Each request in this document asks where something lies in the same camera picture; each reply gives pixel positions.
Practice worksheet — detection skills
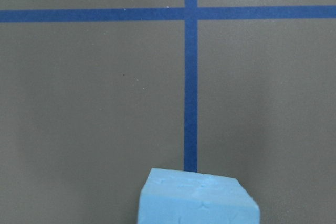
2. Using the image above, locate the light blue foam block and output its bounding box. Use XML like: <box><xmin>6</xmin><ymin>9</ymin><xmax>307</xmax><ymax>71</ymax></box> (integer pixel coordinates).
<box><xmin>137</xmin><ymin>168</ymin><xmax>260</xmax><ymax>223</ymax></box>

